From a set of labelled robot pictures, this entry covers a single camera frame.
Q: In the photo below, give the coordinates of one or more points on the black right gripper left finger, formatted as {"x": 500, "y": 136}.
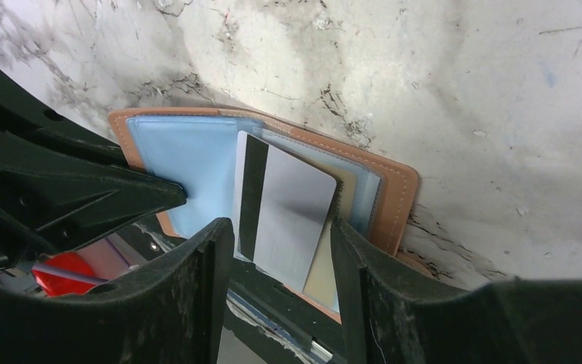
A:
{"x": 62, "y": 329}

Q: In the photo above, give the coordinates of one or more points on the silver card with black stripe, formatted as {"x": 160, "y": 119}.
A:
{"x": 281, "y": 204}

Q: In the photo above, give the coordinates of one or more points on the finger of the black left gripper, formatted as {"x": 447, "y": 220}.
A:
{"x": 23, "y": 115}
{"x": 59, "y": 194}

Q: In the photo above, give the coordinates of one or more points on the gold credit card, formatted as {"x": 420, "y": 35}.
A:
{"x": 320, "y": 284}

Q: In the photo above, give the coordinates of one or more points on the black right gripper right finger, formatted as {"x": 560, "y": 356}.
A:
{"x": 391, "y": 313}

